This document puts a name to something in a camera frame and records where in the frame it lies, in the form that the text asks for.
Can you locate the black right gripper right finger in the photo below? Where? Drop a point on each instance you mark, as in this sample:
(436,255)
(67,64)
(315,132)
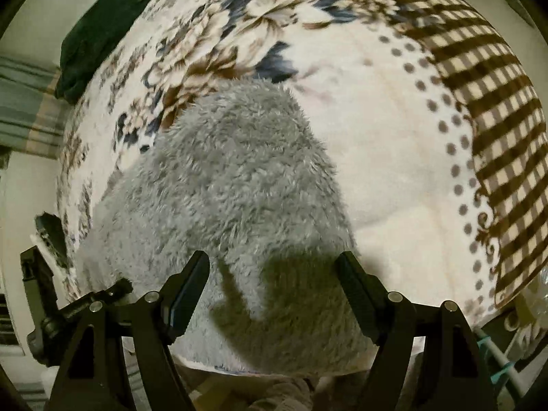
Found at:
(452,375)

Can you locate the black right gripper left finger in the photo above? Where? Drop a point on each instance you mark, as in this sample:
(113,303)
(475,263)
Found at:
(93,375)

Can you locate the grey fleece pants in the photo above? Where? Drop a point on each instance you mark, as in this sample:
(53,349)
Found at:
(240,176)

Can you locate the teal drying rack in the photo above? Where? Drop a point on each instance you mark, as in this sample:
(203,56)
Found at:
(505,372)

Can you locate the beige fleece robe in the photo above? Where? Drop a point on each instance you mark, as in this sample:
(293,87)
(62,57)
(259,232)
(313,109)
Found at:
(209,391)

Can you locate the floral bed blanket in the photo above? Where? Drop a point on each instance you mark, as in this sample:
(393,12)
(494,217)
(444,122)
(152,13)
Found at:
(435,131)

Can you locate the dark green folded blanket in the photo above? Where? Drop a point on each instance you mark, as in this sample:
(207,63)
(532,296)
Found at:
(91,40)

